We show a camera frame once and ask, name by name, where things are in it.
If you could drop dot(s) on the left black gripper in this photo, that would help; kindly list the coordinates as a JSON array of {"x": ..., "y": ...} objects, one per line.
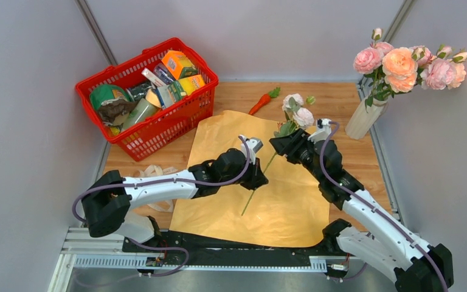
[{"x": 257, "y": 177}]

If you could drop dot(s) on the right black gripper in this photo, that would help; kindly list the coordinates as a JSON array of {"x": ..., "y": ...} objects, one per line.
[{"x": 290, "y": 145}]

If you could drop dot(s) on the pale pink rose stem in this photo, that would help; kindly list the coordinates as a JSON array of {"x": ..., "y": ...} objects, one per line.
[{"x": 297, "y": 116}]

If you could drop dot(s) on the orange wrapping paper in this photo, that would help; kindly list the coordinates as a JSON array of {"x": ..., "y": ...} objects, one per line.
[{"x": 289, "y": 211}]

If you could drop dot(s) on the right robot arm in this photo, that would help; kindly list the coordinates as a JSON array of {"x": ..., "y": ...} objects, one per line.
[{"x": 407, "y": 260}]

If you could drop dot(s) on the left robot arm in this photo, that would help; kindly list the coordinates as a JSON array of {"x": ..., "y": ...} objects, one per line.
[{"x": 108, "y": 206}]

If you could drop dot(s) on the white ribbed ceramic vase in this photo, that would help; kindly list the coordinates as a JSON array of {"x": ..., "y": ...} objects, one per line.
[{"x": 364, "y": 117}]

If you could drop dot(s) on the orange toy carrot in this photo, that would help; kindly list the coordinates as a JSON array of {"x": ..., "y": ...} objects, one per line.
[{"x": 264, "y": 100}]

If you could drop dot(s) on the yellow sponge pack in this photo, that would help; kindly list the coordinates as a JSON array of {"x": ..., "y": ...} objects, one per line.
[{"x": 190, "y": 84}]

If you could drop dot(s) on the red plastic shopping basket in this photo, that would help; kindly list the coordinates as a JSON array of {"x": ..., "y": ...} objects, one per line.
[{"x": 145, "y": 138}]

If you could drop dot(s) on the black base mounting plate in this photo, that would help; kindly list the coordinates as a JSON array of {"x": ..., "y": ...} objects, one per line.
[{"x": 215, "y": 252}]

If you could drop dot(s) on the green scrub sponge box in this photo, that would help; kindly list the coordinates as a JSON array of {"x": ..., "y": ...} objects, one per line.
[{"x": 170, "y": 94}]

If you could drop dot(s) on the green cylinder bottle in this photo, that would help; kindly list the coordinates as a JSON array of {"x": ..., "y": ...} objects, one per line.
[{"x": 140, "y": 113}]

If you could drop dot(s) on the orange green box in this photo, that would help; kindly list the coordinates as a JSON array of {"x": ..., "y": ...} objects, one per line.
[{"x": 179, "y": 65}]

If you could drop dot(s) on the white red small box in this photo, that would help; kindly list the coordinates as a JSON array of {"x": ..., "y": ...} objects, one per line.
[{"x": 153, "y": 78}]

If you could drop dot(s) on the dark snack packet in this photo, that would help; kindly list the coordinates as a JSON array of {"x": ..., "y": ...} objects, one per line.
[{"x": 140, "y": 90}]

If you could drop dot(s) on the brown crumpled bag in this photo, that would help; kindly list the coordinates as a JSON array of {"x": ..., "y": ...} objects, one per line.
[{"x": 115, "y": 112}]

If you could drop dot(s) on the green round package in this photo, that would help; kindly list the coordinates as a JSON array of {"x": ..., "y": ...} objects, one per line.
[{"x": 105, "y": 94}]

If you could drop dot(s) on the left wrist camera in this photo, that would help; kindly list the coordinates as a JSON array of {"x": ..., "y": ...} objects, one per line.
[{"x": 250, "y": 147}]

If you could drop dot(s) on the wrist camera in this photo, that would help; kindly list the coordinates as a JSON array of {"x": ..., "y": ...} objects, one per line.
[
  {"x": 323, "y": 130},
  {"x": 250, "y": 147}
]

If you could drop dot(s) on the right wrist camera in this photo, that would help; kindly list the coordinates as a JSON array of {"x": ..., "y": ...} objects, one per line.
[{"x": 323, "y": 130}]

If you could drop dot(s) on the aluminium rail frame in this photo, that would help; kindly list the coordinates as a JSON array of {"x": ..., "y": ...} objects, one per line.
[{"x": 113, "y": 263}]

